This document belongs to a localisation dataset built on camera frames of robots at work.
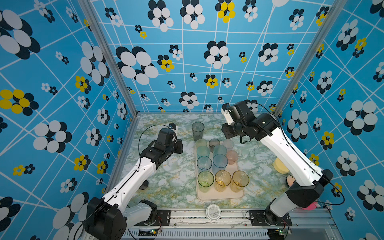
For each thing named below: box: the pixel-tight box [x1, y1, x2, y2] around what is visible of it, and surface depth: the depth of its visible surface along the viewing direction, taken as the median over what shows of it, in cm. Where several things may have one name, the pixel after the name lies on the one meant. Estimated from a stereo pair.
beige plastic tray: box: [194, 141, 245, 201], surface depth 83 cm
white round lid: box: [206, 204, 222, 221], surface depth 71 cm
